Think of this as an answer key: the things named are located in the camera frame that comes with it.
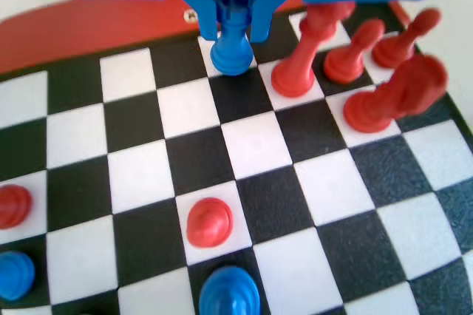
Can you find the blue plastic chess rook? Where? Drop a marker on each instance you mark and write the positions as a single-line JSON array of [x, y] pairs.
[[232, 52]]

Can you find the red king chess piece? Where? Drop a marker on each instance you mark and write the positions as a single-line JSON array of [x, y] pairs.
[[292, 78]]

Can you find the red knight chess piece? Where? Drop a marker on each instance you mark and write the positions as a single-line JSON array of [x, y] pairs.
[[373, 111]]

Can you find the blue pawn edge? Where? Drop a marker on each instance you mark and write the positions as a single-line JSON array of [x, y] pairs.
[[13, 274]]

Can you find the blue bishop chess piece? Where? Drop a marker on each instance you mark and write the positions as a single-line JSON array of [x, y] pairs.
[[229, 293]]

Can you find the black white chessboard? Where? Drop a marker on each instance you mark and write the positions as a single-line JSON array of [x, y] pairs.
[[258, 145]]

